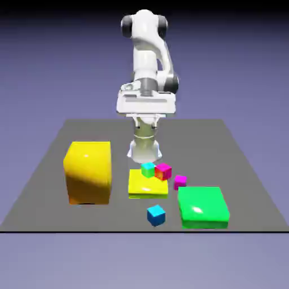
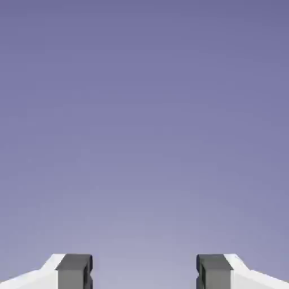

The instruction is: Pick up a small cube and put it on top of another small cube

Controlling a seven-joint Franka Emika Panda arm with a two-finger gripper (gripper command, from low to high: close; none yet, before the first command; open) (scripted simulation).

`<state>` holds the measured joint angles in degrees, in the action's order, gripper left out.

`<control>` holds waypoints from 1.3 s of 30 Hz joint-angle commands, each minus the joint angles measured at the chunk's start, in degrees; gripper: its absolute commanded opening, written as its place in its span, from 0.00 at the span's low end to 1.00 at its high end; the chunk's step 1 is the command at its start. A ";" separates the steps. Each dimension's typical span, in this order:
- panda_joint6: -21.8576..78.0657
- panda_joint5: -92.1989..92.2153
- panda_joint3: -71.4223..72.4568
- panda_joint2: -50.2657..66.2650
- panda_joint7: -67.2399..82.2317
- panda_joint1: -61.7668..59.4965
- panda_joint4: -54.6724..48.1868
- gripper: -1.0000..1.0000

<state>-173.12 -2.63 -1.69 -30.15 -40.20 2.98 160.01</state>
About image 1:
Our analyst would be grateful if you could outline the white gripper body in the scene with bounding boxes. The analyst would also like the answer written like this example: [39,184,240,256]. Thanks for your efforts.
[116,89,177,119]

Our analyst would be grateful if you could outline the small cyan cube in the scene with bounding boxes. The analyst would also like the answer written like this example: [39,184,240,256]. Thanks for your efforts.
[141,162,156,178]

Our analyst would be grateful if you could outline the small red cube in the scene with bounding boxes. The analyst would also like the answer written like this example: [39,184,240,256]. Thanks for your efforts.
[154,163,173,182]

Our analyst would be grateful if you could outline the small magenta cube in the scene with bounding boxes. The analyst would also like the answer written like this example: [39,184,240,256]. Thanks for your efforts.
[173,174,188,191]

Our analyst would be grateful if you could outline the small blue cube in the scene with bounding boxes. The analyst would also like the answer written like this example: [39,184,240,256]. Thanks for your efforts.
[146,204,167,227]

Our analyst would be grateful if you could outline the large flat yellow box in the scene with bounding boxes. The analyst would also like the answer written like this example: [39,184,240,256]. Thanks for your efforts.
[128,169,169,200]

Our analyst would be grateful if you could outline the large tall yellow box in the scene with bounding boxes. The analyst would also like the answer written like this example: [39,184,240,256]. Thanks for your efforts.
[63,141,112,206]

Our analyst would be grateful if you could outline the large green box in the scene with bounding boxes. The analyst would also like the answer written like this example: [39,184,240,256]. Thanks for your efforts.
[177,186,230,230]

